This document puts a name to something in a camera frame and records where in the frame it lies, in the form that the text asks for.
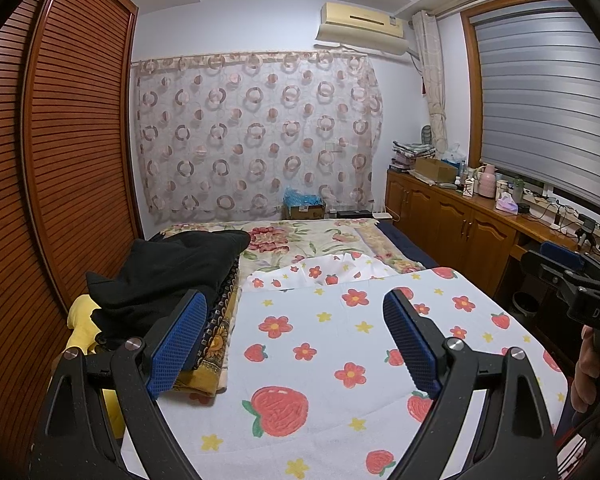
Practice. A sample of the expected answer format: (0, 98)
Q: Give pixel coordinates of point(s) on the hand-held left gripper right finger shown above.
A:
(412, 345)

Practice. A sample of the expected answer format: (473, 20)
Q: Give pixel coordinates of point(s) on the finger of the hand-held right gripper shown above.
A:
(555, 260)

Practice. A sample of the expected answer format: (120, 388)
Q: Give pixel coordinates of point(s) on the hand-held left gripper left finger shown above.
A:
(177, 345)

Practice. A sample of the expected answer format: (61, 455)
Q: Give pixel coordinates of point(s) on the black printed t-shirt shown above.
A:
(170, 280)

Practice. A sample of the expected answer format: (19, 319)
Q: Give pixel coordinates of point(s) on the person's right hand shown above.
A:
(586, 372)

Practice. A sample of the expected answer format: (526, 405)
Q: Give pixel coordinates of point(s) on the gold patterned folded cloth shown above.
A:
(220, 335)

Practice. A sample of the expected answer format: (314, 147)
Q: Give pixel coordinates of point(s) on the dark waste bin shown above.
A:
(525, 307)

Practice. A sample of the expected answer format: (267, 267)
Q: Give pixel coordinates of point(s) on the purple tissue pack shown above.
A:
(506, 205)

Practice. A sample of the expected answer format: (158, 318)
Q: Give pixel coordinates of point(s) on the strawberry print white blanket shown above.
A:
(330, 360)

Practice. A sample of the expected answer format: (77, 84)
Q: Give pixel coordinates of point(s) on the navy bed sheet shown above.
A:
(410, 247)

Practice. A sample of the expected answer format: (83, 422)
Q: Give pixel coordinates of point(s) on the yellow plush toy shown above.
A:
(82, 320)

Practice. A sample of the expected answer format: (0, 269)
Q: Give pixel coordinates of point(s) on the pink thermos jug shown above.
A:
(487, 181)

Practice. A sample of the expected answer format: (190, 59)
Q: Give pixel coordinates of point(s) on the wooden sideboard cabinet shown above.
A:
(455, 220)

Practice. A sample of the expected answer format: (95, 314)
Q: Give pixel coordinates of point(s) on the flat black box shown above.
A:
(354, 214)

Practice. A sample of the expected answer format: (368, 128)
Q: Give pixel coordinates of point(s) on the flat brown cardboard box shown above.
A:
(435, 170)

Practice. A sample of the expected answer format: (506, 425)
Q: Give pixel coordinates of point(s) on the floral bedsheet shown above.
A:
(300, 245)

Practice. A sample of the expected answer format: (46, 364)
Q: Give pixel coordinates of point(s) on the grey window blind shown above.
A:
(545, 105)

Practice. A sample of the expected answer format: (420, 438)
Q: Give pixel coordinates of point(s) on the stack of folded towels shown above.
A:
(412, 152)

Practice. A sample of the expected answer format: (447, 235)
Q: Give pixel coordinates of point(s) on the grey fan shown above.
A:
(426, 135)

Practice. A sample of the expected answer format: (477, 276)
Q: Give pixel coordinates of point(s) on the beige tied curtain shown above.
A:
(432, 80)

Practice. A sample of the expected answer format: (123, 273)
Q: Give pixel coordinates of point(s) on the wooden louvered wardrobe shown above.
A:
(55, 160)

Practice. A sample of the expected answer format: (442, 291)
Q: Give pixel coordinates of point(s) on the circle-patterned sheer curtain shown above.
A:
(260, 135)

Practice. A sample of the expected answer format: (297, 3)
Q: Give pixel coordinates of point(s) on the cream wall air conditioner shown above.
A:
(362, 27)

